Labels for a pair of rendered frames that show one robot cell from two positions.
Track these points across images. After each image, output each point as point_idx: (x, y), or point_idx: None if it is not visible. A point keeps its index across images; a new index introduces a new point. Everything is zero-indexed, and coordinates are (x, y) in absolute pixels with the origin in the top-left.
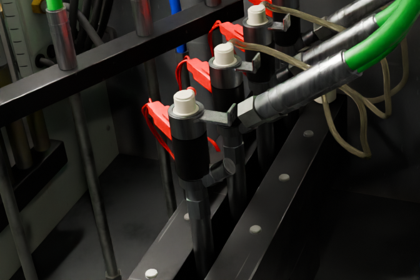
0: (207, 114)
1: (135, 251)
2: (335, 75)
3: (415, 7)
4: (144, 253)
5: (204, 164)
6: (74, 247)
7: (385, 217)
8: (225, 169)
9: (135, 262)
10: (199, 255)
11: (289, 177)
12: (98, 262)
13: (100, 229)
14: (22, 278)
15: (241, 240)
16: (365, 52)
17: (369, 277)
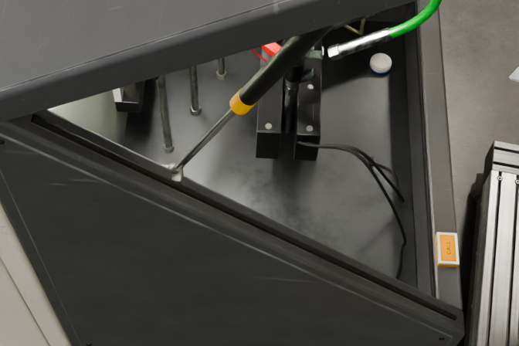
0: (307, 52)
1: (198, 87)
2: (385, 41)
3: (428, 18)
4: (204, 88)
5: (302, 73)
6: (155, 92)
7: (340, 34)
8: (314, 75)
9: (201, 95)
10: (289, 110)
11: (313, 46)
12: (178, 100)
13: (195, 89)
14: (134, 121)
15: (305, 95)
16: (401, 32)
17: (344, 79)
